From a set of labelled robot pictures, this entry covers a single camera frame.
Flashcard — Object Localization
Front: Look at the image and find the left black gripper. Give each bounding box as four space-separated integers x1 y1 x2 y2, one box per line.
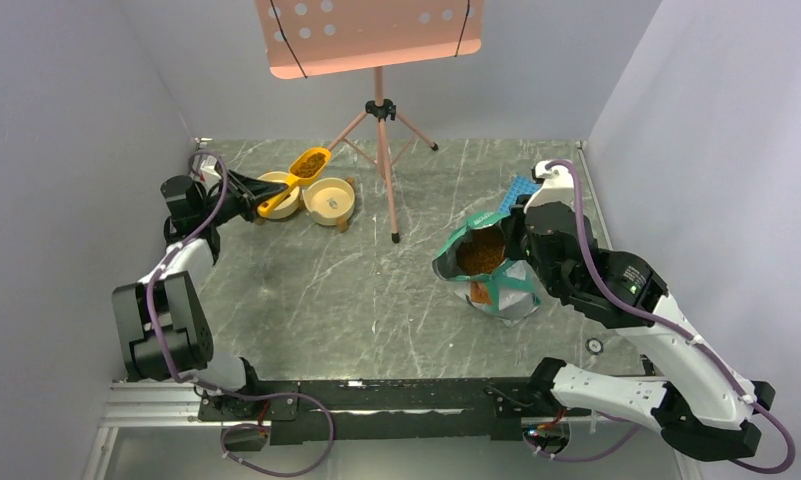
200 170 290 227

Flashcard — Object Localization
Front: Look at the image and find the green pet food bag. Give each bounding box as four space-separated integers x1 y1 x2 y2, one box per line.
431 210 544 325

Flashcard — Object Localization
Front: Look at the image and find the yellow plastic food scoop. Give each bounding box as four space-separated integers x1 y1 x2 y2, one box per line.
266 147 331 210

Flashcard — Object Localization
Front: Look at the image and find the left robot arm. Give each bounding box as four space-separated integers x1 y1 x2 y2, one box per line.
111 171 284 420

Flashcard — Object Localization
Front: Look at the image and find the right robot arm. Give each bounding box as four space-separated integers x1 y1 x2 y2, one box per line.
502 195 775 462

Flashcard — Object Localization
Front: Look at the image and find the brown pet food kibble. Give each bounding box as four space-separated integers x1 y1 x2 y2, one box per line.
300 177 506 279

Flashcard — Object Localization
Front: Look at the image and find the left cream pet bowl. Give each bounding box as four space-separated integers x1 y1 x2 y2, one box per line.
257 171 301 220

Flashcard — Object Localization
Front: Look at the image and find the cream pet bowl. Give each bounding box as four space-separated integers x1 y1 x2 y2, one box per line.
302 177 357 227
257 171 301 220

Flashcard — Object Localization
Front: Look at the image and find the right cream pet bowl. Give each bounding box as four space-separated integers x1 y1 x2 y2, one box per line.
302 177 357 227

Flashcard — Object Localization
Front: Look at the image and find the blue studded building plate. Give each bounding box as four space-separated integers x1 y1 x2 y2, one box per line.
498 176 539 214

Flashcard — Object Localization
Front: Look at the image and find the wooden bowl stand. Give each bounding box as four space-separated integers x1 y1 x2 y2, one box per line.
250 176 358 234

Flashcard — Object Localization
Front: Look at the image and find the small round table marker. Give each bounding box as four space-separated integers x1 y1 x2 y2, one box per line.
585 338 604 355

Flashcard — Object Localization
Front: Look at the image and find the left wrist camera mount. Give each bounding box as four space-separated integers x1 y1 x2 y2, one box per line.
199 158 222 190

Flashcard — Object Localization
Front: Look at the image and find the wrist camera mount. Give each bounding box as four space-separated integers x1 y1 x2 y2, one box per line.
199 158 222 190
527 160 575 207

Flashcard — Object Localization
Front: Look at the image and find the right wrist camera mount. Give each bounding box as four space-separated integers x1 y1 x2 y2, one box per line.
527 160 575 207

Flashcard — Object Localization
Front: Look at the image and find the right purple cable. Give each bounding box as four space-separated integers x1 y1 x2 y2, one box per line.
545 158 797 476

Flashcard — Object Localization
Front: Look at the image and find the purple cable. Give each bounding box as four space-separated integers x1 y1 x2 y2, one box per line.
545 158 797 476
144 150 335 480

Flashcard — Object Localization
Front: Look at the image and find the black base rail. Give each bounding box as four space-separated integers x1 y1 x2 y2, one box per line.
197 377 589 446

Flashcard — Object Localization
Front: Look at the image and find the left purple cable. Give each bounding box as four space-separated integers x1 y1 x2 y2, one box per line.
144 150 335 480

